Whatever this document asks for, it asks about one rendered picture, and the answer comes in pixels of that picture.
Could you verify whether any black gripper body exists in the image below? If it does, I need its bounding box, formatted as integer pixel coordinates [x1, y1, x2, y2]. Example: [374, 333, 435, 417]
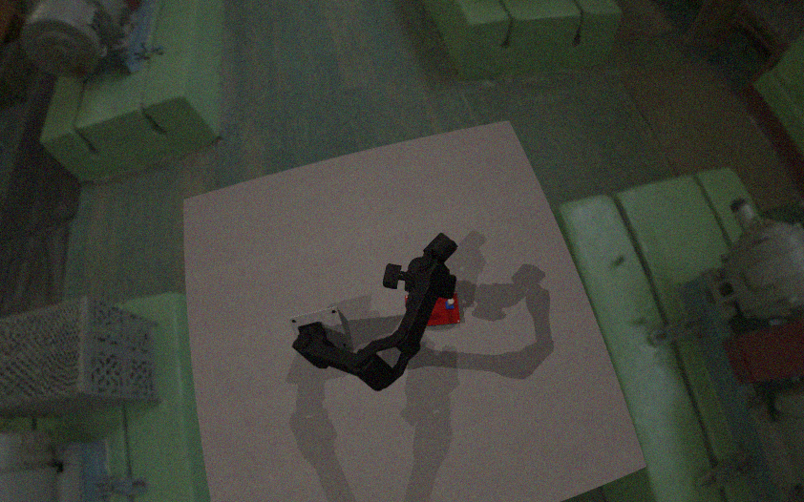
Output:
[383, 263, 456, 300]

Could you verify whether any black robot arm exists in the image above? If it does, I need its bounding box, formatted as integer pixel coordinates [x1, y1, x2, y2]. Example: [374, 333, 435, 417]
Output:
[292, 233, 458, 391]

